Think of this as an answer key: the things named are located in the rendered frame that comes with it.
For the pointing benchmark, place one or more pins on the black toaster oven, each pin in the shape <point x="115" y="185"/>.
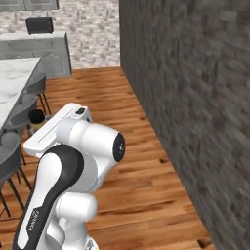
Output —
<point x="39" y="25"/>

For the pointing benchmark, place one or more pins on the black round-topped yellow object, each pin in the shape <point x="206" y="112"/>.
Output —
<point x="36" y="116"/>

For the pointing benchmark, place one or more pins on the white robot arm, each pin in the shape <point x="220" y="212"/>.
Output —
<point x="94" y="143"/>

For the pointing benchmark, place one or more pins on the grey base cabinet run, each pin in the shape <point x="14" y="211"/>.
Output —
<point x="39" y="49"/>

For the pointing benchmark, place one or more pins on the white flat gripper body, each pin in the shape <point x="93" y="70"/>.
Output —
<point x="44" y="140"/>

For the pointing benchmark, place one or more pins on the white marble dining counter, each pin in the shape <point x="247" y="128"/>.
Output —
<point x="13" y="78"/>

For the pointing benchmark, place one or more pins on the grey wall cabinets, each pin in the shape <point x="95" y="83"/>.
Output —
<point x="29" y="4"/>

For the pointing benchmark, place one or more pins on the grey bar stool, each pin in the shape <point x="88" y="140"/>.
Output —
<point x="9" y="153"/>
<point x="23" y="109"/>
<point x="36" y="85"/>

